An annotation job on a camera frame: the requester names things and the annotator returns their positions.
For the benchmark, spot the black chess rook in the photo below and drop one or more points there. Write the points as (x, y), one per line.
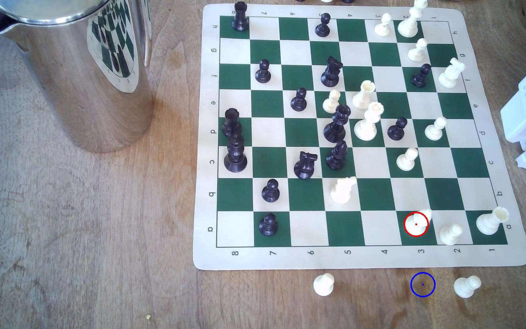
(240, 18)

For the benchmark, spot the green and cream chess mat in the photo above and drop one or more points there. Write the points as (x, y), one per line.
(290, 256)

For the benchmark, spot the black chess knight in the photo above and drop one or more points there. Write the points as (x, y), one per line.
(305, 167)
(331, 73)

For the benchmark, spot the white chess rook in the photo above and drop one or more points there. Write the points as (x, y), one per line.
(489, 223)
(363, 97)

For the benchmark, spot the white chess knight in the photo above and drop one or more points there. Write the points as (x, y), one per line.
(342, 192)
(449, 76)

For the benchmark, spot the shiny stainless steel pitcher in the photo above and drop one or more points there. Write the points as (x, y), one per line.
(85, 82)

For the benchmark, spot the black chess queen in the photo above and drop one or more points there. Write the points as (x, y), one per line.
(235, 157)

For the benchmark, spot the white chess king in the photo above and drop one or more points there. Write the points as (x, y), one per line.
(410, 25)

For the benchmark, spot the black chess bishop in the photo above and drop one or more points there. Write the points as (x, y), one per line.
(336, 157)
(335, 128)

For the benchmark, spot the black chess pawn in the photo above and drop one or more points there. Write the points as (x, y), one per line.
(396, 130)
(263, 72)
(298, 100)
(268, 226)
(420, 76)
(270, 192)
(323, 26)

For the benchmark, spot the white chess pawn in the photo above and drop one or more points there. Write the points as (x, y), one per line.
(449, 235)
(465, 288)
(434, 130)
(331, 104)
(406, 161)
(383, 26)
(417, 52)
(323, 285)

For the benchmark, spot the white chess queen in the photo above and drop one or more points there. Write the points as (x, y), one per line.
(366, 125)

